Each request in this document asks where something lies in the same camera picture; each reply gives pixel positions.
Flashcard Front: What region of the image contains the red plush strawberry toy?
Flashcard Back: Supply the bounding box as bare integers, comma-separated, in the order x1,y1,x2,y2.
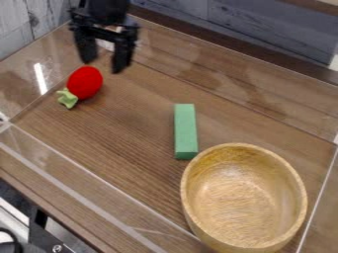
56,65,102,109

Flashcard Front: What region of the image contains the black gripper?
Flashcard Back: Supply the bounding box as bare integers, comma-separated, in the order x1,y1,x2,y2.
69,0,138,74

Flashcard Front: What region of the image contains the green rectangular block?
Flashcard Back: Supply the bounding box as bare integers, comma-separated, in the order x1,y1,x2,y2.
173,104,197,160

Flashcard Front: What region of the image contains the black metal frame base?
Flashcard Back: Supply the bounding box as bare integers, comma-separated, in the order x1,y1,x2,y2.
0,209,74,253

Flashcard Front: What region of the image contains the clear acrylic tray wall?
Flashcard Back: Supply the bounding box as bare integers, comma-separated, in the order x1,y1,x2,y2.
0,115,208,253

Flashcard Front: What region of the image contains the wooden oval bowl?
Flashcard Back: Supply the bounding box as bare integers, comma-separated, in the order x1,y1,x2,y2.
178,143,307,253

